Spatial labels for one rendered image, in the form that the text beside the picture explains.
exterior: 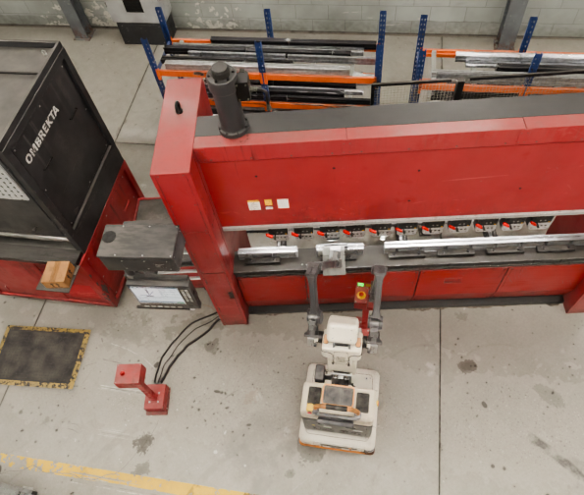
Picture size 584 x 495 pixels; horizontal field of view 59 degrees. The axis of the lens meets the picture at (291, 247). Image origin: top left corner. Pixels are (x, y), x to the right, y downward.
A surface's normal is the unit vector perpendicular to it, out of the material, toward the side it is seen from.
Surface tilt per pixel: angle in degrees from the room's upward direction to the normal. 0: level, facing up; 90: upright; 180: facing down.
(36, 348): 0
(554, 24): 90
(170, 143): 0
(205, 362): 0
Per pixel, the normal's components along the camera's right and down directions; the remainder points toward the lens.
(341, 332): -0.17, 0.27
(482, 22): -0.15, 0.85
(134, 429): -0.08, -0.52
